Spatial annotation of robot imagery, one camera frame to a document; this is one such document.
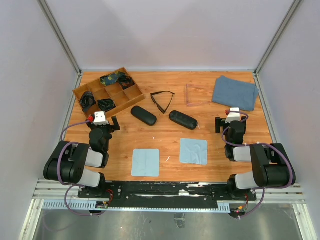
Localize light blue cloth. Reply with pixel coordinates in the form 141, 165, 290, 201
131, 149, 160, 177
179, 138, 208, 166

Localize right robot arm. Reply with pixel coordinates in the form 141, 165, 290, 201
215, 116, 296, 200

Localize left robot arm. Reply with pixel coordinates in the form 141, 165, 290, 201
43, 111, 121, 198

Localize black sunglasses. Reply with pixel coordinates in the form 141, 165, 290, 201
150, 90, 176, 114

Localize black dotted rolled tie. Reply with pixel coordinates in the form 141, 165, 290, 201
97, 98, 116, 112

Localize folded blue towel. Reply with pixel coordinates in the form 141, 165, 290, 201
212, 76, 259, 112

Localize pink clear glasses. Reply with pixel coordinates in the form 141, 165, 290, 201
184, 83, 211, 107

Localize black striped rolled tie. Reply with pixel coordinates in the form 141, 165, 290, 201
80, 91, 97, 113

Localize wooden divided organizer tray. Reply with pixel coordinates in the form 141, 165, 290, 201
70, 67, 146, 124

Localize black orange rolled tie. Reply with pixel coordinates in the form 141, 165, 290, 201
117, 75, 134, 90

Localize blue patterned rolled tie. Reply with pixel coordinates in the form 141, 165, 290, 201
100, 71, 126, 86

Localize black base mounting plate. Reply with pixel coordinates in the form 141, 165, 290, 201
78, 181, 257, 209

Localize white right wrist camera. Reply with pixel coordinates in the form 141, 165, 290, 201
225, 107, 241, 124

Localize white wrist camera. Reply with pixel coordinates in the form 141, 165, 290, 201
88, 111, 109, 126
225, 107, 241, 124

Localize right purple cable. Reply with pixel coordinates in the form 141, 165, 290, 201
221, 111, 294, 221

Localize purple cable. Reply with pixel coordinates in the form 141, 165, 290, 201
42, 118, 107, 232
221, 111, 294, 221

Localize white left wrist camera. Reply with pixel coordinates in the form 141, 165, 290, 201
88, 111, 109, 126

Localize right aluminium frame post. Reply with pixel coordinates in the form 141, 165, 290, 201
253, 0, 305, 76

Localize aluminium frame post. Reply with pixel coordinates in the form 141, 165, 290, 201
253, 0, 305, 76
36, 0, 83, 76

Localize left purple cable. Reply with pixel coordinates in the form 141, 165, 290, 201
42, 118, 107, 232

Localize aluminium front rail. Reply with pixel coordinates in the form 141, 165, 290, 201
32, 180, 306, 215

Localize left aluminium frame post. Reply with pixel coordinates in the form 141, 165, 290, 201
36, 0, 83, 76

